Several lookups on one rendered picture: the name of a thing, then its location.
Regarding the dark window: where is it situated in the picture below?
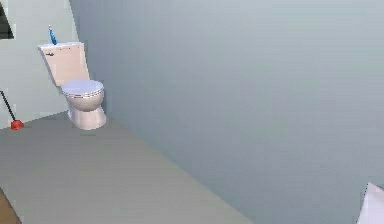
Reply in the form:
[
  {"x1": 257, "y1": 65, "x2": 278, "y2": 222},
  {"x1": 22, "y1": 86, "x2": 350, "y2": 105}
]
[{"x1": 0, "y1": 2, "x2": 16, "y2": 41}]

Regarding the white angular object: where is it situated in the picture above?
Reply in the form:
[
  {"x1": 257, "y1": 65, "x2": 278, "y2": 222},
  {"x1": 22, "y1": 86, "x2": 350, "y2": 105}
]
[{"x1": 355, "y1": 181, "x2": 384, "y2": 224}]

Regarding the white toilet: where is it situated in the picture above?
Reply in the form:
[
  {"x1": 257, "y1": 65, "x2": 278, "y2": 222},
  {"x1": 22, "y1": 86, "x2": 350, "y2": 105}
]
[{"x1": 37, "y1": 41, "x2": 108, "y2": 131}]

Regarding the blue spray bottle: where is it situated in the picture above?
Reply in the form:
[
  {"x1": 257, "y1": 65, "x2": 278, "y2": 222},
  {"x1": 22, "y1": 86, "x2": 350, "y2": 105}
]
[{"x1": 48, "y1": 24, "x2": 58, "y2": 46}]

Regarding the red plunger with black handle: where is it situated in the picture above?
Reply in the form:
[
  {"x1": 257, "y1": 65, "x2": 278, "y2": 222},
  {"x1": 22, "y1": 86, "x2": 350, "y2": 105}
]
[{"x1": 0, "y1": 89, "x2": 25, "y2": 131}]

